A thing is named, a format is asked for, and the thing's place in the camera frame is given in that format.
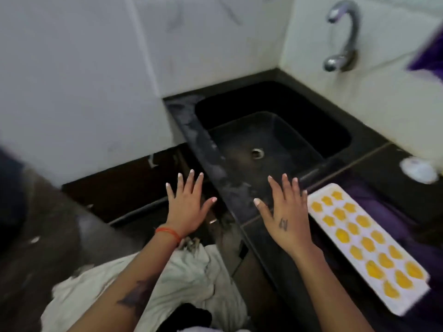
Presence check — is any purple curtain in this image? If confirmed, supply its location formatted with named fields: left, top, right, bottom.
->
left=407, top=27, right=443, bottom=82

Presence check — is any person's right hand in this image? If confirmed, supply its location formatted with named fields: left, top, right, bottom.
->
left=253, top=173, right=314, bottom=260

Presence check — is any person's right forearm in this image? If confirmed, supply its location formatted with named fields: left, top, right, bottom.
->
left=292, top=243, right=375, bottom=332

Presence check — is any red thread bracelet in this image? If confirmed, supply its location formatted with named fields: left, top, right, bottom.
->
left=154, top=225, right=183, bottom=244

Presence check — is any chrome wall tap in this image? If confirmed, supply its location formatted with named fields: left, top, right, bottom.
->
left=322, top=0, right=362, bottom=73

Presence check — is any black sink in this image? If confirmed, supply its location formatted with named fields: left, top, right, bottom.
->
left=194, top=80, right=353, bottom=192

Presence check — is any white plastic funnel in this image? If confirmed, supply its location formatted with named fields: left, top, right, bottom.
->
left=399, top=156, right=440, bottom=186

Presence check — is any person's left forearm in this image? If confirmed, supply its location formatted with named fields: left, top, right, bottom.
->
left=67, top=231, right=180, bottom=332

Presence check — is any person's left hand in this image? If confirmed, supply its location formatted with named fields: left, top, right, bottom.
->
left=165, top=169, right=218, bottom=240

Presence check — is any crumpled white cloth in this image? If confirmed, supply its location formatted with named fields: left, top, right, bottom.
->
left=40, top=242, right=251, bottom=332

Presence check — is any white ice tray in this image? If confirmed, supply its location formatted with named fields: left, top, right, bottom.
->
left=307, top=183, right=431, bottom=317

